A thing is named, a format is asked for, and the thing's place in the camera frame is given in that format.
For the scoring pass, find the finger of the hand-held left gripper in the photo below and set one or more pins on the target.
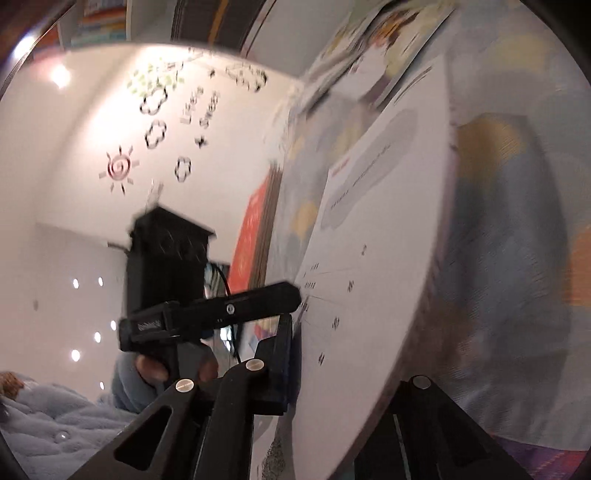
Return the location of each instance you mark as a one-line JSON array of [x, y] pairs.
[[249, 302]]

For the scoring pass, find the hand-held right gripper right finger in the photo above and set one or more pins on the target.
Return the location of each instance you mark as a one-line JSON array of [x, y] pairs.
[[415, 415]]

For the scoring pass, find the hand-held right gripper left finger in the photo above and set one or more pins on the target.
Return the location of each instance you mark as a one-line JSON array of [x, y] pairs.
[[282, 364]]

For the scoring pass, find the white book grey print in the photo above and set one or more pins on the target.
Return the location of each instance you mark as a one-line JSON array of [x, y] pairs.
[[369, 258]]

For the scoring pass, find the person's left forearm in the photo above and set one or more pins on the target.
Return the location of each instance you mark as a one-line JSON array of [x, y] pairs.
[[127, 392]]

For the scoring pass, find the row of shelved books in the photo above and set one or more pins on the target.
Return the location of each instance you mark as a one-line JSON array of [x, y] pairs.
[[101, 23]]

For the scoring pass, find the white books pile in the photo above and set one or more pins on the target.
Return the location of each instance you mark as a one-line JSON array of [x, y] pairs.
[[383, 46]]

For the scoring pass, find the person's left hand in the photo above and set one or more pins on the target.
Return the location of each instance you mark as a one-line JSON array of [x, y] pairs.
[[152, 369]]

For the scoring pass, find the red book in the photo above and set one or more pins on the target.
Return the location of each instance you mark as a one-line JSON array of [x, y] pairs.
[[249, 240]]

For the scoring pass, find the light blue fleece garment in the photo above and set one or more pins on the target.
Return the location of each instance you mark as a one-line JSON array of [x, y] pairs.
[[55, 424]]

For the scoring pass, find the patterned tablecloth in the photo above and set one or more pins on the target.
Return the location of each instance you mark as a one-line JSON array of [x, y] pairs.
[[508, 207]]

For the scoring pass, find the white bookshelf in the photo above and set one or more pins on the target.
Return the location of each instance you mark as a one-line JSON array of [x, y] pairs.
[[74, 27]]

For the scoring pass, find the black cloud wall sticker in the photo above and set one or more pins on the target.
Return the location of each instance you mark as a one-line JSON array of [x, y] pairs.
[[147, 134], [178, 168], [154, 100], [258, 76]]

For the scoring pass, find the red sun wall sticker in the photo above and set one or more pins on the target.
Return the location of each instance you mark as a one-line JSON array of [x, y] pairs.
[[117, 168]]

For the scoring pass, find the black lettering wall sticker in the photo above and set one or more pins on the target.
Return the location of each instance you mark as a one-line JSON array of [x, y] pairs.
[[201, 115]]

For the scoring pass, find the green tree wall sticker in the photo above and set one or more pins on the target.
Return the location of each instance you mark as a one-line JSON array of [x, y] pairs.
[[157, 76]]

